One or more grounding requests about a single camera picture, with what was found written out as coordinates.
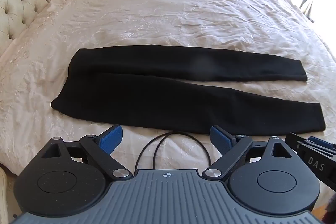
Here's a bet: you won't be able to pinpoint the black cable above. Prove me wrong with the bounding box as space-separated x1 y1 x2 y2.
136 131 212 171

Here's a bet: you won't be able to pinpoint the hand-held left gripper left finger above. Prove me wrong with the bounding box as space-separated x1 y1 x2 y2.
42 124 133 179

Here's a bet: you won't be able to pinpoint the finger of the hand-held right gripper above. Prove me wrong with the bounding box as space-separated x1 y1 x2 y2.
285 132 336 159

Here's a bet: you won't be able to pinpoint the black pants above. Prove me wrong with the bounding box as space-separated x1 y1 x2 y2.
50 44 326 135

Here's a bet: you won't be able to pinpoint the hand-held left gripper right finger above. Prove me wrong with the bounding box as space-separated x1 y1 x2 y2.
204 125 292 179

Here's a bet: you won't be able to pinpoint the cream embroidered bedspread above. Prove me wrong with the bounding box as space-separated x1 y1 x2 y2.
0 0 336 177

